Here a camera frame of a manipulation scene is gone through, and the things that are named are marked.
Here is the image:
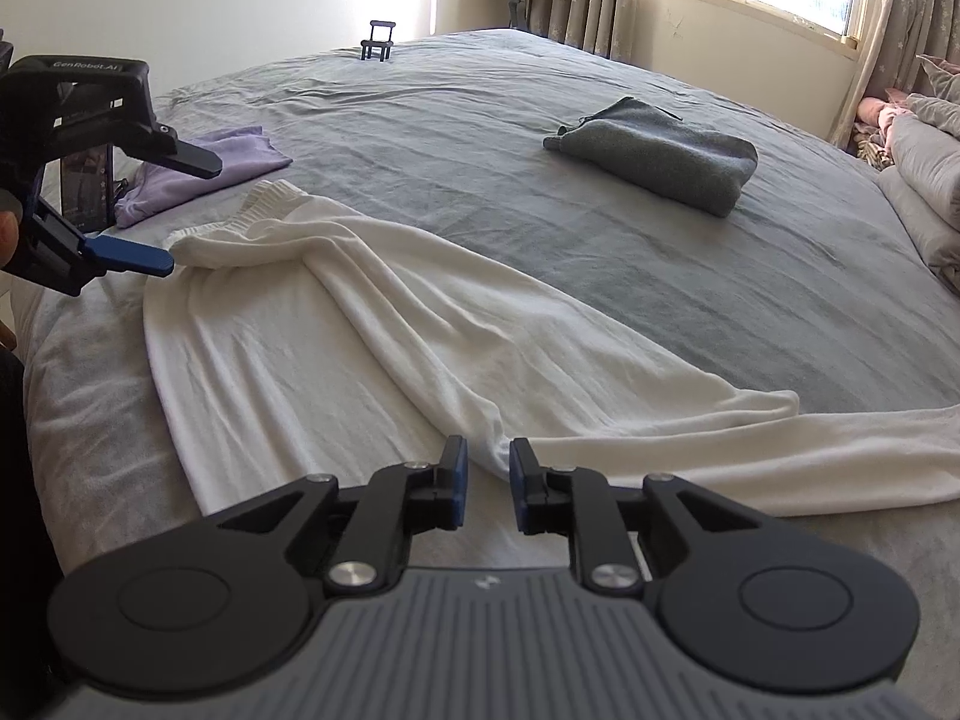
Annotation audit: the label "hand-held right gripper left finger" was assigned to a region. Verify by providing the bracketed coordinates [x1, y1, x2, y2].
[202, 435, 470, 593]

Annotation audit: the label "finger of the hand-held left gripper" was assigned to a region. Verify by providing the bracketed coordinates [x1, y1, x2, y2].
[22, 206, 175, 295]
[112, 127, 224, 179]

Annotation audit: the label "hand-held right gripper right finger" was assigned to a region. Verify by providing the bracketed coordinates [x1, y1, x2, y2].
[508, 436, 766, 593]

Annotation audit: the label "white pants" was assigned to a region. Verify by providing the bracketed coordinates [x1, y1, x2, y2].
[142, 180, 960, 518]

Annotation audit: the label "folded lavender garment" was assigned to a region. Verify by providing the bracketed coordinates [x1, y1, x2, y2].
[112, 126, 293, 228]

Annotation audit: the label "black phone stand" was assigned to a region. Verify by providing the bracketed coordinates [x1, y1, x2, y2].
[360, 19, 396, 62]

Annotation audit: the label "grey bed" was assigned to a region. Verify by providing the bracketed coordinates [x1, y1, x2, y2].
[15, 28, 960, 720]

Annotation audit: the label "folded grey sweater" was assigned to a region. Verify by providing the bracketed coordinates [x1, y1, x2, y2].
[544, 96, 758, 218]

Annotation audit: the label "grey star-print curtain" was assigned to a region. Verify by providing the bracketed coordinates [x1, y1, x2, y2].
[551, 0, 638, 61]
[855, 0, 960, 102]

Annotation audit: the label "striped cloth pile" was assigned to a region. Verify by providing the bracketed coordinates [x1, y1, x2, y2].
[855, 124, 893, 166]

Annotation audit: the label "folded grey duvet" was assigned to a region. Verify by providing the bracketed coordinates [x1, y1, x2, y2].
[877, 112, 960, 286]

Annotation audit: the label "pink cushion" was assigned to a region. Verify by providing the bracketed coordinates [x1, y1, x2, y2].
[857, 86, 920, 128]

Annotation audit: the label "grey pillow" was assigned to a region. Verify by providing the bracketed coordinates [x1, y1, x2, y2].
[904, 56, 960, 128]

